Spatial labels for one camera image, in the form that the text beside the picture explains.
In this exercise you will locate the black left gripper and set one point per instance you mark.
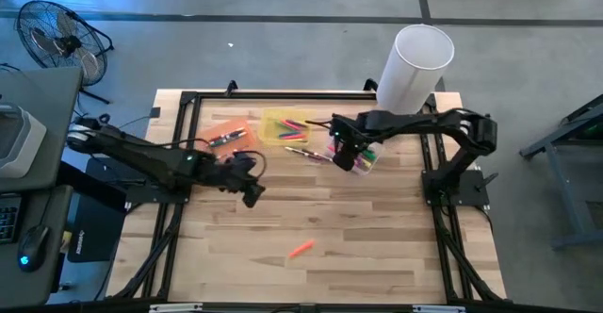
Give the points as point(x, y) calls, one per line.
point(238, 174)

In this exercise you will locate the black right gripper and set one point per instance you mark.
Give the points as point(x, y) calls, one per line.
point(348, 136)

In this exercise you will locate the green chunky highlighter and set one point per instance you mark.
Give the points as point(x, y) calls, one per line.
point(369, 154)

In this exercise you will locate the purple translucent highlighter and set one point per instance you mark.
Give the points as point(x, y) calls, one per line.
point(301, 125)

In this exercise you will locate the blue translucent highlighter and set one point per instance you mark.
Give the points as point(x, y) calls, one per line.
point(292, 135)

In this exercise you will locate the pink translucent highlighter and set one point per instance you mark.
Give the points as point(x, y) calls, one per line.
point(289, 124)

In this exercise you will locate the blue dry-erase marker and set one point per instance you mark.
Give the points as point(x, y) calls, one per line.
point(226, 135)

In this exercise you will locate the orange translucent highlighter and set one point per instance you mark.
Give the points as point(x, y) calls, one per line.
point(301, 249)

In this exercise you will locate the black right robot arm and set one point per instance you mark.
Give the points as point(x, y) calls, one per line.
point(424, 120)

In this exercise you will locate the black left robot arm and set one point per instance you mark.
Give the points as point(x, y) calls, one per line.
point(141, 155)

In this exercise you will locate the brown dry-erase marker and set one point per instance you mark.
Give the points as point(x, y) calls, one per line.
point(320, 156)

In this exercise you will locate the clear plastic bin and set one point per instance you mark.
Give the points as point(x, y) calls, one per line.
point(380, 150)

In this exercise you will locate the maroon dry-erase marker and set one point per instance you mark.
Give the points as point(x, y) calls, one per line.
point(297, 150)

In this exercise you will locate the orange translucent plastic bin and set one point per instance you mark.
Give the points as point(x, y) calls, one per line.
point(217, 152)

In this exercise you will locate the yellow translucent plastic bin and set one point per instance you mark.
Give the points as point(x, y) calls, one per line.
point(268, 129)

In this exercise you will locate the white cylindrical lamp shade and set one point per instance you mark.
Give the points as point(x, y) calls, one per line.
point(410, 77)

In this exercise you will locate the small black box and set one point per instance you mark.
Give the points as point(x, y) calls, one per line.
point(155, 112)

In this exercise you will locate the black laptop with logo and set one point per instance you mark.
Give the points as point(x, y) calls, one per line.
point(94, 230)

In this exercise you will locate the grey side desk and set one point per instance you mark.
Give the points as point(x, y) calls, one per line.
point(47, 200)
point(52, 115)

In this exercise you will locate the black computer mouse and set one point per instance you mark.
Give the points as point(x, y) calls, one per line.
point(34, 247)

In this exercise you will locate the white desktop device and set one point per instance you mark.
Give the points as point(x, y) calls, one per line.
point(19, 143)

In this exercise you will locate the black floor fan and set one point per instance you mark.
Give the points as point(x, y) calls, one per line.
point(63, 44)

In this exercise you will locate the black keyboard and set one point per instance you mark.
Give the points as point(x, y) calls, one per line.
point(9, 219)

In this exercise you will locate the blue-grey metal cart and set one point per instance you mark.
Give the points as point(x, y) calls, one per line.
point(579, 241)

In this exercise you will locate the black frame clamp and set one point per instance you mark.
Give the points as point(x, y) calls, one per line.
point(369, 85)
point(232, 87)

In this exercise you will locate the black aluminium table frame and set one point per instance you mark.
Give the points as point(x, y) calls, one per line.
point(282, 95)

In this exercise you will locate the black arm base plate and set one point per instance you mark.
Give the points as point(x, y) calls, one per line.
point(471, 195)
point(155, 196)

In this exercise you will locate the white edge bracket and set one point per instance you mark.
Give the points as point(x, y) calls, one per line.
point(174, 308)
point(438, 309)

